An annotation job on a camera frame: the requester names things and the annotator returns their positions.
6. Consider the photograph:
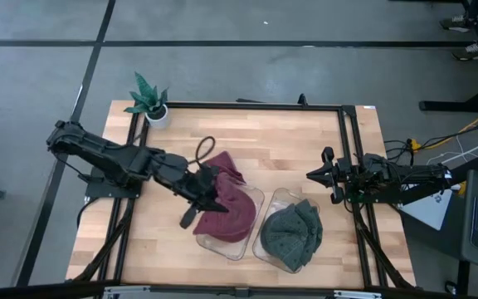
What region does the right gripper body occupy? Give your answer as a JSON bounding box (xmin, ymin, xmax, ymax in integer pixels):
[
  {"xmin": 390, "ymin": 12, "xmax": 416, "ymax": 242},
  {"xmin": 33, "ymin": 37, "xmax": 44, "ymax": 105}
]
[{"xmin": 320, "ymin": 146, "xmax": 363, "ymax": 205}]

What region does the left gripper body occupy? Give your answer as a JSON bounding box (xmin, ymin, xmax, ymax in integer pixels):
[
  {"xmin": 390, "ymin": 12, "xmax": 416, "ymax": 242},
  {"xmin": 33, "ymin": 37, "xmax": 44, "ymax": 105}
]
[{"xmin": 168, "ymin": 164, "xmax": 222, "ymax": 230}]

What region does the maroon hat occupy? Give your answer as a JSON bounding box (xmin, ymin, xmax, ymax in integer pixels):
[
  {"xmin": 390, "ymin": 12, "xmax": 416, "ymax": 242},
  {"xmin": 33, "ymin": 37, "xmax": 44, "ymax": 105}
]
[
  {"xmin": 192, "ymin": 172, "xmax": 257, "ymax": 244},
  {"xmin": 203, "ymin": 150, "xmax": 247, "ymax": 186}
]

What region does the clear plastic tray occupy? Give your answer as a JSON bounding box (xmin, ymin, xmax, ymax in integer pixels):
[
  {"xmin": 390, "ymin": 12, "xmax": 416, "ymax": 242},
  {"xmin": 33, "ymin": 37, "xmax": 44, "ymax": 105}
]
[
  {"xmin": 251, "ymin": 186, "xmax": 321, "ymax": 274},
  {"xmin": 196, "ymin": 181, "xmax": 265, "ymax": 261}
]

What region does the potted plant white pot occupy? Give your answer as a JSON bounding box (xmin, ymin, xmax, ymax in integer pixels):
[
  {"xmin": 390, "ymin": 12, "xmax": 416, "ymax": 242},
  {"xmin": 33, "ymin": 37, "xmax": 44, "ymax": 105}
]
[{"xmin": 123, "ymin": 71, "xmax": 172, "ymax": 130}]

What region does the white box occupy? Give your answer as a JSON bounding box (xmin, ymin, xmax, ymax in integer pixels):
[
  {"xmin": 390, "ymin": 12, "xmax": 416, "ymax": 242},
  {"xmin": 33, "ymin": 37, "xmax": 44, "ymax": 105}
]
[{"xmin": 398, "ymin": 189, "xmax": 455, "ymax": 232}]

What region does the black desk beam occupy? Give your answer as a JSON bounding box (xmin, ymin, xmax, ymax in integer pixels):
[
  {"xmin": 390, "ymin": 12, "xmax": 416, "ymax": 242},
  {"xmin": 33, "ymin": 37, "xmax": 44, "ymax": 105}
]
[{"xmin": 400, "ymin": 154, "xmax": 478, "ymax": 207}]

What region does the black desk leg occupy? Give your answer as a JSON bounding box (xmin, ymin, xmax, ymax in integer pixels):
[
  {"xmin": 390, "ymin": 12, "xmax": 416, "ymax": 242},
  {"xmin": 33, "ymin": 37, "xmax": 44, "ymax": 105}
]
[{"xmin": 456, "ymin": 259, "xmax": 471, "ymax": 299}]

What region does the person's shoe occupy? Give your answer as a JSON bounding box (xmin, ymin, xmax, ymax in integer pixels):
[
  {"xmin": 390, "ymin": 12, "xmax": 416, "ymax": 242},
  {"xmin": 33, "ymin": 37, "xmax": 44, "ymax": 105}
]
[
  {"xmin": 452, "ymin": 41, "xmax": 478, "ymax": 62},
  {"xmin": 438, "ymin": 14, "xmax": 475, "ymax": 33}
]

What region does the black rig crossbar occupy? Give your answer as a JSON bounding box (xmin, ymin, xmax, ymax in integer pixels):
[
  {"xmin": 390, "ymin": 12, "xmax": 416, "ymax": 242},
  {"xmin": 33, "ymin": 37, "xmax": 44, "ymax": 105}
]
[{"xmin": 0, "ymin": 280, "xmax": 478, "ymax": 299}]

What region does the black right base cable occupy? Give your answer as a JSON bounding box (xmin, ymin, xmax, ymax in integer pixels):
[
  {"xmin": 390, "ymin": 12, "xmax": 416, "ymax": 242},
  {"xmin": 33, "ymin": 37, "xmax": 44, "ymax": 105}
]
[{"xmin": 342, "ymin": 194, "xmax": 359, "ymax": 215}]

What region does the black base cable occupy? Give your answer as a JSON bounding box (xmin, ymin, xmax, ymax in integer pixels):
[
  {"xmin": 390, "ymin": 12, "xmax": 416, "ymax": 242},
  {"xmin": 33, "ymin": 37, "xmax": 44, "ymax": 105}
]
[
  {"xmin": 342, "ymin": 194, "xmax": 359, "ymax": 215},
  {"xmin": 62, "ymin": 155, "xmax": 98, "ymax": 229}
]

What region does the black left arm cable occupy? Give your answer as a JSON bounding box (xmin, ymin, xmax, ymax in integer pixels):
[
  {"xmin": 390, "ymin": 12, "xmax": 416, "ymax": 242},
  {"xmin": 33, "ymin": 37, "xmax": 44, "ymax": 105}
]
[{"xmin": 188, "ymin": 135, "xmax": 217, "ymax": 167}]

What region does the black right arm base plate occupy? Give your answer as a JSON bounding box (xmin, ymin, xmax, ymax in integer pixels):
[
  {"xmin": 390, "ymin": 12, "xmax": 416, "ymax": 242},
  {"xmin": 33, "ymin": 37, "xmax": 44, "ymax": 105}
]
[{"xmin": 343, "ymin": 182, "xmax": 404, "ymax": 205}]

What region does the black cable bundle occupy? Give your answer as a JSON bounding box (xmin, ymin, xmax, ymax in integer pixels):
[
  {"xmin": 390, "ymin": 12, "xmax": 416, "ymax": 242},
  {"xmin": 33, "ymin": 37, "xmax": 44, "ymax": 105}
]
[{"xmin": 383, "ymin": 120, "xmax": 478, "ymax": 167}]

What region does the yellow cable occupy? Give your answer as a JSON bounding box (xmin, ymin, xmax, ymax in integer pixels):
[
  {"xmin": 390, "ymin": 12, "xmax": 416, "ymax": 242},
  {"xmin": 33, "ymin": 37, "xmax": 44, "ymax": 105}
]
[{"xmin": 409, "ymin": 110, "xmax": 478, "ymax": 151}]

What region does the black aluminium table frame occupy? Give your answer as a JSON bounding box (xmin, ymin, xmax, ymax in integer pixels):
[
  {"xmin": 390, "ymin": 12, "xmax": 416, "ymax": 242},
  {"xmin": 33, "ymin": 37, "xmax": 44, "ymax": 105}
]
[{"xmin": 66, "ymin": 100, "xmax": 417, "ymax": 290}]

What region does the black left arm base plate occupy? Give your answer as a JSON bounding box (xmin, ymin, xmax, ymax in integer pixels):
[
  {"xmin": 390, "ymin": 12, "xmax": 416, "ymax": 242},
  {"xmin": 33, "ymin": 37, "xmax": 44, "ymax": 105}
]
[{"xmin": 85, "ymin": 168, "xmax": 145, "ymax": 199}]

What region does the black left base cable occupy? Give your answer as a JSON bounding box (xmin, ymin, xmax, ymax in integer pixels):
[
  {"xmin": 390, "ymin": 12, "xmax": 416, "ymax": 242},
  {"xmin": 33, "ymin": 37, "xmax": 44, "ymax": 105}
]
[{"xmin": 62, "ymin": 155, "xmax": 98, "ymax": 229}]

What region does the silver bracket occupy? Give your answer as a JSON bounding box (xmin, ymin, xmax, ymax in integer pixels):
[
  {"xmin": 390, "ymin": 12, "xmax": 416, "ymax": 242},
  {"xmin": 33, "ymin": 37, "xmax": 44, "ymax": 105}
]
[
  {"xmin": 101, "ymin": 285, "xmax": 151, "ymax": 299},
  {"xmin": 333, "ymin": 289, "xmax": 383, "ymax": 299}
]

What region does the white cable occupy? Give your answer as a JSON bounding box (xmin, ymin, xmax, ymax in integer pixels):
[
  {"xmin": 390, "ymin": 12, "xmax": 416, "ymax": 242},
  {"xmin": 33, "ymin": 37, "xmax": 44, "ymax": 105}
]
[{"xmin": 425, "ymin": 131, "xmax": 478, "ymax": 167}]

